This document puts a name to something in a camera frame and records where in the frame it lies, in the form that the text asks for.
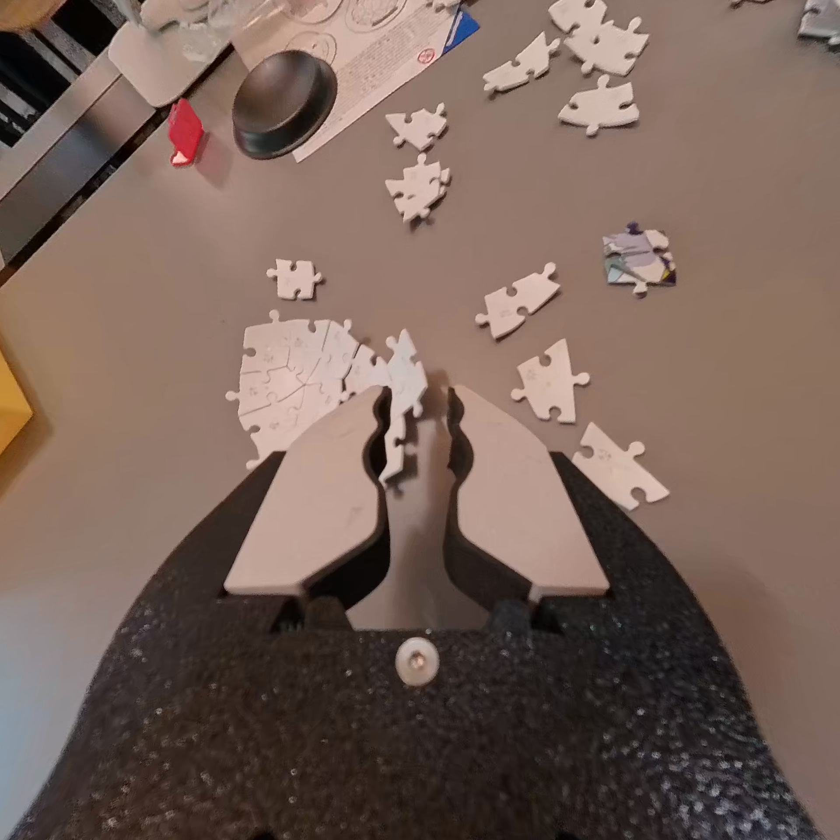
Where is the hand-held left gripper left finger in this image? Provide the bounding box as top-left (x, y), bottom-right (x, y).
top-left (223, 385), bottom-right (394, 613)

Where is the white instruction leaflet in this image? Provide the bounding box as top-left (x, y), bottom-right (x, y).
top-left (292, 0), bottom-right (481, 164)

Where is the scatter of white pieces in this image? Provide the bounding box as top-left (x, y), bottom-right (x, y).
top-left (266, 0), bottom-right (840, 513)

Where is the arc-shaped assembled puzzle section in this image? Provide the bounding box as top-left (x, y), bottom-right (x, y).
top-left (225, 310), bottom-right (395, 471)

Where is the black round ball stand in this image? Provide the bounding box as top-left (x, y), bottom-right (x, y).
top-left (231, 52), bottom-right (339, 160)

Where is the light office table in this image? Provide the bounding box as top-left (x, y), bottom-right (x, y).
top-left (0, 46), bottom-right (165, 266)

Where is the colourful printed puzzle piece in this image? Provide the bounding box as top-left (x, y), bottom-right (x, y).
top-left (602, 222), bottom-right (678, 298)

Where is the yellow plastic bin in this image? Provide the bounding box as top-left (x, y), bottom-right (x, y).
top-left (0, 351), bottom-right (35, 455)

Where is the small red plastic object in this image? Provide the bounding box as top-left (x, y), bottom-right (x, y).
top-left (167, 98), bottom-right (206, 168)

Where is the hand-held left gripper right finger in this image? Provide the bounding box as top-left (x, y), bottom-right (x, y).
top-left (444, 385), bottom-right (613, 619)

